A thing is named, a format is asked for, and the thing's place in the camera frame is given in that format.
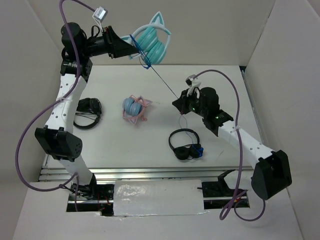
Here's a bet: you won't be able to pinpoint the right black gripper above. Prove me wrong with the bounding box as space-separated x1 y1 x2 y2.
173 87 208 117

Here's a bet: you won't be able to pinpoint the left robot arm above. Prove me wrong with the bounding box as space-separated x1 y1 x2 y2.
34 22 139 200

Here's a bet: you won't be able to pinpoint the small black headphones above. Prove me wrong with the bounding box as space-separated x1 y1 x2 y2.
168 128 204 161

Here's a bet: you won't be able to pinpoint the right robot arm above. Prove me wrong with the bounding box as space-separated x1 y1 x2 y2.
172 87 292 200

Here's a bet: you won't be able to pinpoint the teal cat ear headphones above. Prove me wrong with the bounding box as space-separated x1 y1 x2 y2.
121 11 172 65

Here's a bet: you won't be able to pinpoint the aluminium rail frame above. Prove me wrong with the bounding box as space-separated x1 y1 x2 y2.
37 66 278 183

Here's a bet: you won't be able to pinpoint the blue headphone cable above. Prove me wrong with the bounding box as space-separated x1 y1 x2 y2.
129 34 205 157

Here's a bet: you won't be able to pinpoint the pink blue cat headphones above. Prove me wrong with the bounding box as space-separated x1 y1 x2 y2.
122 95 153 125

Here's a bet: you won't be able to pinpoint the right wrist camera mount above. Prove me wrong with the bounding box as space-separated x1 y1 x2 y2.
185 74 201 97

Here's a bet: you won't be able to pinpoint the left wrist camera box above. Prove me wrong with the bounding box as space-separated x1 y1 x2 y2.
92 6 108 30

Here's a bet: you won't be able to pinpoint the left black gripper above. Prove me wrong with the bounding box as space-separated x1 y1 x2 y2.
79 25 138 59

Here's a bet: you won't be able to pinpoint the white taped cover plate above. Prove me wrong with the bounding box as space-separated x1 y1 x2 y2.
113 179 205 217

